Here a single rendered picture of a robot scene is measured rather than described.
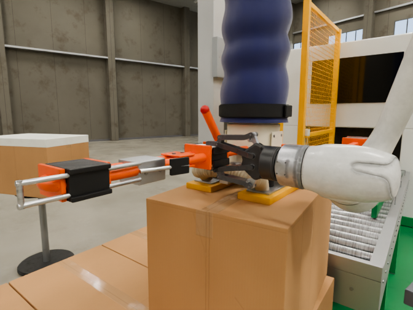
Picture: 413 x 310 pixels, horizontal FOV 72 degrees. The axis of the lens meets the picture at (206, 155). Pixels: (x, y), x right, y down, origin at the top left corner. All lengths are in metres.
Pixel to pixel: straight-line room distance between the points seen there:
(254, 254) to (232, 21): 0.63
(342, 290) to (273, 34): 1.04
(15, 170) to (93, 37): 11.33
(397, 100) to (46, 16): 12.82
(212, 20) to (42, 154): 1.56
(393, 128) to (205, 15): 1.97
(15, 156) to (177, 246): 1.72
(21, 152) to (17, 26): 10.78
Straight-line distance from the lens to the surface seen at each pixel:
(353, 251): 1.58
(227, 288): 0.76
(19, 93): 12.53
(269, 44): 0.87
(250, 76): 0.85
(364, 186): 0.55
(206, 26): 2.46
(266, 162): 0.61
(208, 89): 2.36
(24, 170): 2.29
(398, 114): 0.72
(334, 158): 0.55
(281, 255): 0.65
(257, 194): 0.79
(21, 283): 1.39
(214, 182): 0.89
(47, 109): 12.62
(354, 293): 1.41
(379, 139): 0.73
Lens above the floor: 1.19
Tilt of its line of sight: 8 degrees down
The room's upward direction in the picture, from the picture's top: straight up
